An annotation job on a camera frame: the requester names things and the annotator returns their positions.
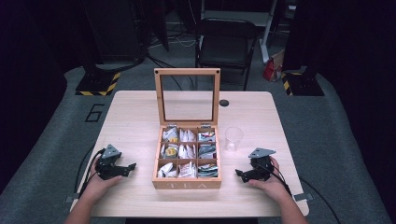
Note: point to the bunch of teal tea bags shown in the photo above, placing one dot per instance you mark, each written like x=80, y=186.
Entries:
x=207, y=151
x=208, y=171
x=207, y=136

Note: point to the grey table bracket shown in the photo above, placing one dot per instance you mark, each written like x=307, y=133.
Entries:
x=303, y=196
x=72, y=198

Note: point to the dark curtain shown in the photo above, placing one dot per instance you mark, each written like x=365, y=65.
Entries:
x=361, y=62
x=25, y=77

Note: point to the bunch of red print tea bags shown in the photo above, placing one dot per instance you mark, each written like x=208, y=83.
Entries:
x=187, y=171

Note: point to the bunch of yellow label tea bags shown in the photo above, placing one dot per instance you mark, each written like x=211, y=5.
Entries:
x=170, y=151

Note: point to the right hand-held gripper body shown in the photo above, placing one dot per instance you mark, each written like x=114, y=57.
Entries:
x=261, y=168

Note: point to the black folding chair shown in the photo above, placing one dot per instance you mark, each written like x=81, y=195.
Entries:
x=227, y=46

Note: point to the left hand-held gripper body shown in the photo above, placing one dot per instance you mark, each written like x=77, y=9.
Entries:
x=107, y=161

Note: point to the person's left hand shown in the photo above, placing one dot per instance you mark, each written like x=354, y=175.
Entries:
x=99, y=185

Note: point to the bunch of white tea bags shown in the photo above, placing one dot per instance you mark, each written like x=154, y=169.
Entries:
x=170, y=135
x=166, y=170
x=187, y=136
x=186, y=151

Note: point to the clear plastic cup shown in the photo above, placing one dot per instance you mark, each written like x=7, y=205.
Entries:
x=233, y=137

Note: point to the wooden tea box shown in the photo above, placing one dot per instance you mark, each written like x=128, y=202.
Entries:
x=186, y=183

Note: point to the black yellow striped stand base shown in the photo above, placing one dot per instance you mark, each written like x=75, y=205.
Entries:
x=300, y=85
x=99, y=84

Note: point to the black round table grommet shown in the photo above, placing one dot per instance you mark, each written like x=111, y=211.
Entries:
x=223, y=103

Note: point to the black equipment cabinet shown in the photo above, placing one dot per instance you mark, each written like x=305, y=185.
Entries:
x=115, y=28

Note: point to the person's right hand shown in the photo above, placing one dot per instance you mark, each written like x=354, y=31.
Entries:
x=274, y=185

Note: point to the red paper bag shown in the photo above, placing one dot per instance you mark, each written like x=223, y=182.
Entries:
x=272, y=70

